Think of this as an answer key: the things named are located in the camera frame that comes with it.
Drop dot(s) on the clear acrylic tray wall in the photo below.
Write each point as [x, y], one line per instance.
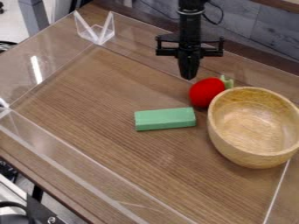
[73, 84]

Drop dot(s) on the wooden bowl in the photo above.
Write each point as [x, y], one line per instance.
[254, 127]

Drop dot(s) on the green rectangular block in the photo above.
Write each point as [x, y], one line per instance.
[161, 119]

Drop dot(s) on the red plush fruit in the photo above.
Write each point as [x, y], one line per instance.
[208, 88]

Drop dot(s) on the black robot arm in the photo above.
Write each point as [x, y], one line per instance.
[185, 44]

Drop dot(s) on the black clamp bracket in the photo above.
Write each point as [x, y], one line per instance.
[25, 210]

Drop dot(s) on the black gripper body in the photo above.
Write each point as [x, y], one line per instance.
[198, 49]

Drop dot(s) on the grey table leg post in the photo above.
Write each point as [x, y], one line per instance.
[34, 15]

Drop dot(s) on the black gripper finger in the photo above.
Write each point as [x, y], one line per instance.
[185, 67]
[194, 66]

